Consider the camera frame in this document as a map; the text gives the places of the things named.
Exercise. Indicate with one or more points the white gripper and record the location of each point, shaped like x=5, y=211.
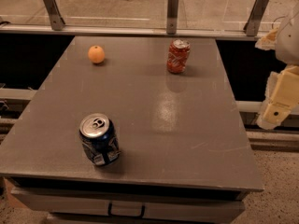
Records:
x=289, y=41

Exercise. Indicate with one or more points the orange fruit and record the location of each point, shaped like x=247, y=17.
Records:
x=96, y=54

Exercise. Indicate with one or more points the metal bracket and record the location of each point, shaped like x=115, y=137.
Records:
x=252, y=26
x=172, y=16
x=56, y=20

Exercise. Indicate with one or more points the orange soda can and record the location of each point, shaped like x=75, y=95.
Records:
x=178, y=54

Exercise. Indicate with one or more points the right metal bracket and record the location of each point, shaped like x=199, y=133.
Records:
x=252, y=26

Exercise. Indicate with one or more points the middle metal bracket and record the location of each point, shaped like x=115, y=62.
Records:
x=172, y=16

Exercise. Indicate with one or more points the metal window rail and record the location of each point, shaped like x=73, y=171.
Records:
x=114, y=31

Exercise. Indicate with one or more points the left metal bracket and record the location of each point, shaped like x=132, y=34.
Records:
x=56, y=20

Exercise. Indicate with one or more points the grey drawer with black handle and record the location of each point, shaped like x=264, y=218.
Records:
x=111, y=208

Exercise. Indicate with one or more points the blue pepsi can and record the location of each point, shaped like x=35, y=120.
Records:
x=99, y=139

